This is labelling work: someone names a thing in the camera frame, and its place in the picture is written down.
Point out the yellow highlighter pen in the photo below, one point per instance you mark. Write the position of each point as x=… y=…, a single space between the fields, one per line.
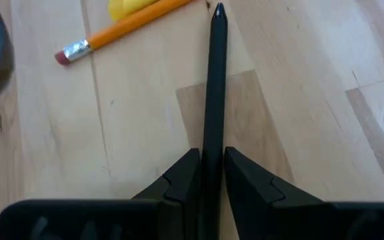
x=125 y=8

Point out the orange pencil with eraser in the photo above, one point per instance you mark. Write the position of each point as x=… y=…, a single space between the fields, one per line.
x=128 y=28

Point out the thick black pen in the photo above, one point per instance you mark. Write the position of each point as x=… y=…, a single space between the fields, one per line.
x=216 y=83

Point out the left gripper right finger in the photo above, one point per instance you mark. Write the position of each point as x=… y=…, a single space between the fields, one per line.
x=258 y=200

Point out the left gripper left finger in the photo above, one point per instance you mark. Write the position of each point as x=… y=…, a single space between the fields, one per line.
x=182 y=193

